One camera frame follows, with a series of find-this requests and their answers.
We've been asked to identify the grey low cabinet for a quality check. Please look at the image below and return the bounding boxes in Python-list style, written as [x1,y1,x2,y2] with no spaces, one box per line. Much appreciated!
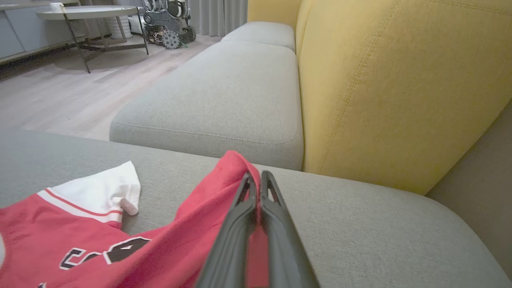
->
[0,0,86,64]

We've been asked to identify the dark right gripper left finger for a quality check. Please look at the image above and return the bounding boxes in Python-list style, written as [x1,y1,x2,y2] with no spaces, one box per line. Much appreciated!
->
[195,171,259,288]

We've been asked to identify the white ribbed stool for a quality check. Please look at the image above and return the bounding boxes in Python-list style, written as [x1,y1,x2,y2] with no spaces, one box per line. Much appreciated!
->
[106,15,132,39]

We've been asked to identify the round table with metal legs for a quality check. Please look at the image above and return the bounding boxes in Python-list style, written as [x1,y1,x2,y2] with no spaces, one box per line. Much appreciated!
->
[36,5,149,74]

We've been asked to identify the small grey sofa seat cushion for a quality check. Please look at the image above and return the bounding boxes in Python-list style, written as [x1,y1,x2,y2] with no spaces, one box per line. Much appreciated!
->
[221,21,296,52]

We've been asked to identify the taupe sofa side panel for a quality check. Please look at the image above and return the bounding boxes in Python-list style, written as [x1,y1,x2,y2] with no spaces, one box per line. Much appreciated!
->
[426,100,512,280]

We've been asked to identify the large grey sofa seat cushion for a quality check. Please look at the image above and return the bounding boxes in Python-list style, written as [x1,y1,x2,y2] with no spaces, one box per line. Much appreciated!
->
[109,40,304,171]

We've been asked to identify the grey curtain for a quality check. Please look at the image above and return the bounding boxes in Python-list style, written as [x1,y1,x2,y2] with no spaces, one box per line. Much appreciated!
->
[188,0,248,37]

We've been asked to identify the small yellow sofa backrest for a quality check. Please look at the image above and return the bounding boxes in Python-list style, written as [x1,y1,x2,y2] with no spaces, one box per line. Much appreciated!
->
[247,0,302,29]

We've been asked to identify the large yellow sofa backrest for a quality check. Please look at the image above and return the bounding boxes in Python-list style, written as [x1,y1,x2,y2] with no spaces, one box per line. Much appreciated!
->
[295,0,512,195]

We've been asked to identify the red jersey with white sleeves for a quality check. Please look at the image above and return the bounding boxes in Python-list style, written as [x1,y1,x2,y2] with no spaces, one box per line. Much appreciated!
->
[0,150,269,288]

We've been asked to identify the grey wheeled machine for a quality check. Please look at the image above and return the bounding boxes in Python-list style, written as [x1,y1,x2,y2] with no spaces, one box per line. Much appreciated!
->
[142,0,196,50]

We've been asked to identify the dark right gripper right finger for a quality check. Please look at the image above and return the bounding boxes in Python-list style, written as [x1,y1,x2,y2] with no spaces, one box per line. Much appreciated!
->
[261,171,320,288]

